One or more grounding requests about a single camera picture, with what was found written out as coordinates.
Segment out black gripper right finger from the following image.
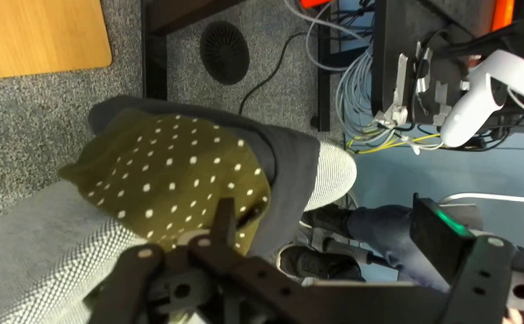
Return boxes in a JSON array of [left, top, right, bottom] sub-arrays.
[[408, 193, 524, 324]]

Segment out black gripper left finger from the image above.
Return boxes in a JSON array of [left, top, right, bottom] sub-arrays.
[[86, 197, 302, 324]]

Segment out dark sneaker shoe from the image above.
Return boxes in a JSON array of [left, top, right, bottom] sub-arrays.
[[275, 242, 366, 285]]

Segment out white VR controller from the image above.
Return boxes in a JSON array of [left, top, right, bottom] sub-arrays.
[[438, 49, 524, 150]]

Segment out black round perforated speaker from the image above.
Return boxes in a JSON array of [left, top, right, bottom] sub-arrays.
[[197, 21, 251, 87]]

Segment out yellow cable bundle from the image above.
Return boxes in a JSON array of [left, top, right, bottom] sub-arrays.
[[343, 129, 442, 157]]

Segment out black metal table frame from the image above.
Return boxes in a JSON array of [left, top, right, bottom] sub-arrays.
[[140, 0, 239, 103]]

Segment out light blue cable bundle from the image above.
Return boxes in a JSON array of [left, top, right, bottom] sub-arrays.
[[330, 42, 393, 147]]

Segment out black speaker cable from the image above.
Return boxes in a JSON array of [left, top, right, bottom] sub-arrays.
[[235, 30, 311, 116]]

